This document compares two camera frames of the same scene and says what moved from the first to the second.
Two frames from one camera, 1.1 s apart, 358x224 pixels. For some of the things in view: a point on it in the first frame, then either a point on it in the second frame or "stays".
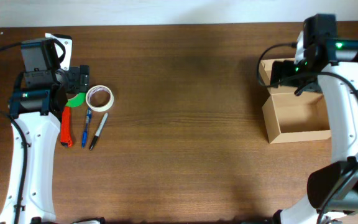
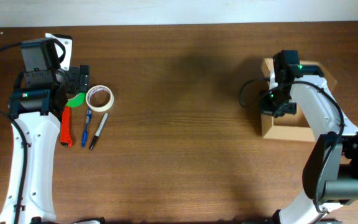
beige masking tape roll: (100, 87) stays
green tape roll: (77, 101) stays
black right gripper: (286, 78) -> (265, 108)
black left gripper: (78, 78) stays
